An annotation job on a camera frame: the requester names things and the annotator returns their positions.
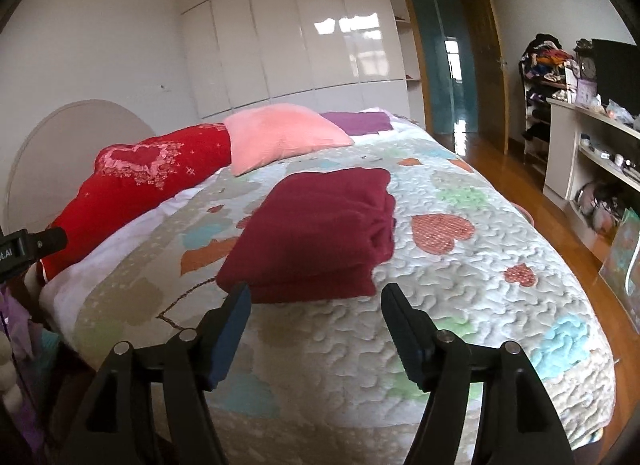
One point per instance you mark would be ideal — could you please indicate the black monitor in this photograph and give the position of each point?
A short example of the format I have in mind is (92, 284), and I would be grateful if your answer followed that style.
(618, 73)

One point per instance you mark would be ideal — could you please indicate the wooden door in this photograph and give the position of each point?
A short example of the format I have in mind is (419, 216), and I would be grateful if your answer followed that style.
(490, 71)

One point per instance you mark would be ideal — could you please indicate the pink pillow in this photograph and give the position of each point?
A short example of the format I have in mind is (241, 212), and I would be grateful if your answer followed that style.
(266, 134)

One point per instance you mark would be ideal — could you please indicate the white desk shelf unit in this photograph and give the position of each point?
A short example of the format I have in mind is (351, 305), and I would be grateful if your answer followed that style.
(581, 153)

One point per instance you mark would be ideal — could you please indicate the purple cloth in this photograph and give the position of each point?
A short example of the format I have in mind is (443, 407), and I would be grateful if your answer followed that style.
(360, 123)

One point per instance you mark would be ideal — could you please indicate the white bed sheet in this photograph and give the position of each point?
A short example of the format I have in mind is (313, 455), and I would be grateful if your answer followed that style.
(63, 296)

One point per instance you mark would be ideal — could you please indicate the maroon sweater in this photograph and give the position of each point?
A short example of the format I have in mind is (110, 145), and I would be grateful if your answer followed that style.
(316, 236)

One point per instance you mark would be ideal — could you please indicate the red embroidered pillow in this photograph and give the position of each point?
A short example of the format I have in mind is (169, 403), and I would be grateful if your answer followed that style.
(129, 180)

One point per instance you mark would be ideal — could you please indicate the colourful picture board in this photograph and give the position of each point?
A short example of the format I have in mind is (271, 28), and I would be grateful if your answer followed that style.
(620, 269)

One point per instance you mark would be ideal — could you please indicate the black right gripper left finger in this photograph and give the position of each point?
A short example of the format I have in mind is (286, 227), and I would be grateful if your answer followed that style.
(147, 405)

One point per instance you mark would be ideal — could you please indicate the cluttered shoe rack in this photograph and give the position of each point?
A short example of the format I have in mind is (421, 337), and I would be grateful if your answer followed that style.
(542, 70)

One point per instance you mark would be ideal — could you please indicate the white glossy wardrobe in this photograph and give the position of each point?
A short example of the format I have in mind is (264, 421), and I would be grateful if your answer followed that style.
(322, 54)

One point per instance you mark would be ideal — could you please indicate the round beige headboard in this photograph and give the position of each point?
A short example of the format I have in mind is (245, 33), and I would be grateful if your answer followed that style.
(59, 155)

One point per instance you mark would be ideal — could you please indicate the pile of colourful clothes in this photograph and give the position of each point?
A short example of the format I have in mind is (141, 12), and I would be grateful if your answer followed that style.
(28, 353)

